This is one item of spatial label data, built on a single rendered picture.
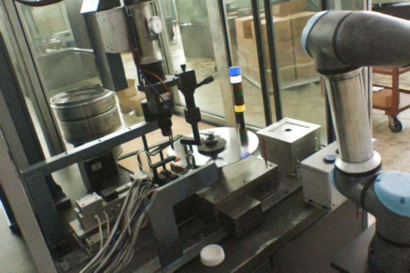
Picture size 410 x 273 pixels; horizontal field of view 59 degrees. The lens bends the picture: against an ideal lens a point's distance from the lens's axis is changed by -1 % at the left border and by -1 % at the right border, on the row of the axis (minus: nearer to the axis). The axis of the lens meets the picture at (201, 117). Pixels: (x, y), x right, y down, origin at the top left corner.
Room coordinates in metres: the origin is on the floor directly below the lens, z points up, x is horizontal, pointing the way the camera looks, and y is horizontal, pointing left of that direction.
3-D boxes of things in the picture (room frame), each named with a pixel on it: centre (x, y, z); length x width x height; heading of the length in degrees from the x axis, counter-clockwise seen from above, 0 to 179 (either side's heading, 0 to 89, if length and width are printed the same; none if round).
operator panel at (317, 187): (1.08, -0.44, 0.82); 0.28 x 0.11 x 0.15; 123
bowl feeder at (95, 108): (1.74, 0.56, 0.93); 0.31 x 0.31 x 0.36
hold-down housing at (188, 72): (1.13, 0.03, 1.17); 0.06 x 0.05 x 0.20; 114
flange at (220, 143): (1.19, -0.02, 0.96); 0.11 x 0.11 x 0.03
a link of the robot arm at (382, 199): (0.73, -0.44, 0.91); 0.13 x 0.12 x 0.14; 15
